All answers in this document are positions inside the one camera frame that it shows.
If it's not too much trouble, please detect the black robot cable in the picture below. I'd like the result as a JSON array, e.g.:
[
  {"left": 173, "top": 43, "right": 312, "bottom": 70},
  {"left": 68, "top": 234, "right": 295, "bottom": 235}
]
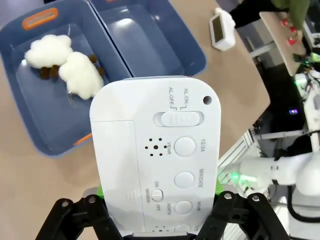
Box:
[{"left": 286, "top": 184, "right": 320, "bottom": 223}]

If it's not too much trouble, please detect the white digital clock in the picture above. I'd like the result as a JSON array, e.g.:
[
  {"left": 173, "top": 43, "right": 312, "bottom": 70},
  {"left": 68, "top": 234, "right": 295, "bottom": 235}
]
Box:
[
  {"left": 208, "top": 7, "right": 236, "bottom": 52},
  {"left": 88, "top": 75, "right": 222, "bottom": 238}
]

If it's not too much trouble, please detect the blue basket with orange handles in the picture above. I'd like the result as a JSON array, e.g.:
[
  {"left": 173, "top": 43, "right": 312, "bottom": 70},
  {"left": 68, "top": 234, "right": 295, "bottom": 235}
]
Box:
[{"left": 0, "top": 0, "right": 133, "bottom": 159}]

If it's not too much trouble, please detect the light wooden side table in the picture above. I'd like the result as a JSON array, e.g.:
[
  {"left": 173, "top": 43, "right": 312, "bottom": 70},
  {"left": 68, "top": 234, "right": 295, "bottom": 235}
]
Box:
[{"left": 258, "top": 10, "right": 307, "bottom": 77}]

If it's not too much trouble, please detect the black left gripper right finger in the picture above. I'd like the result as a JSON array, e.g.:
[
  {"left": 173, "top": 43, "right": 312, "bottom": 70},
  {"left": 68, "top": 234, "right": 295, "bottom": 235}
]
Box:
[{"left": 195, "top": 177, "right": 291, "bottom": 240}]

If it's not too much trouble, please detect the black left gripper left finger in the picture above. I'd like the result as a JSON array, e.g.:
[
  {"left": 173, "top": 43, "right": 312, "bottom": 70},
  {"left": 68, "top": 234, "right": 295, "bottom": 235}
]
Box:
[{"left": 34, "top": 184, "right": 124, "bottom": 240}]

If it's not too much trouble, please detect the blue plastic basket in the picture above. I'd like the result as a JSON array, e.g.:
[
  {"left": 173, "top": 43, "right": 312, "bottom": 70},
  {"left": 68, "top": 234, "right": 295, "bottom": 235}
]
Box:
[{"left": 88, "top": 0, "right": 208, "bottom": 79}]

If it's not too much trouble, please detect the person in green top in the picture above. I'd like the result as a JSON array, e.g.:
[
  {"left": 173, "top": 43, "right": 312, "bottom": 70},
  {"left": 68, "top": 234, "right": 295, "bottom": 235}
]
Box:
[{"left": 228, "top": 0, "right": 311, "bottom": 31}]

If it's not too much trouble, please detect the white plush sheep toy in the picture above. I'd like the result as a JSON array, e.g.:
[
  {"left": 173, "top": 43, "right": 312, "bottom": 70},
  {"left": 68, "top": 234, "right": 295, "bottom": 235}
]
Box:
[
  {"left": 24, "top": 34, "right": 74, "bottom": 70},
  {"left": 58, "top": 51, "right": 105, "bottom": 101}
]

